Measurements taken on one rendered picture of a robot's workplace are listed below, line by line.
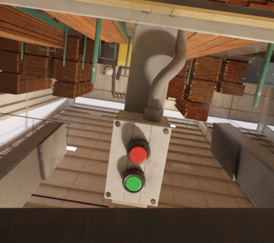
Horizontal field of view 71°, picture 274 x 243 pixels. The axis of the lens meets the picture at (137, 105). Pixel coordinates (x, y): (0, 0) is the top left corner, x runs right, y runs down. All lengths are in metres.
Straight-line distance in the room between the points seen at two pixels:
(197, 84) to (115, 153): 9.38
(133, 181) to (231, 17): 0.23
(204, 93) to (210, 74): 0.89
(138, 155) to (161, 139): 0.03
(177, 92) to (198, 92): 0.98
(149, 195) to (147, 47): 0.20
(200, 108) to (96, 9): 9.51
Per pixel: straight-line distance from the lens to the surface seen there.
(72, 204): 10.59
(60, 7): 0.31
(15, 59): 11.03
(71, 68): 9.88
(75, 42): 9.81
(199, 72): 9.57
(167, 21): 0.29
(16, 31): 3.92
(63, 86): 10.09
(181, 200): 11.76
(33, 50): 10.58
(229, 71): 9.99
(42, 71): 10.38
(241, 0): 1.87
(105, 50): 6.78
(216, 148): 0.17
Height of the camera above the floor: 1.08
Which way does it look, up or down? 11 degrees up
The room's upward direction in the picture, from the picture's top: 172 degrees counter-clockwise
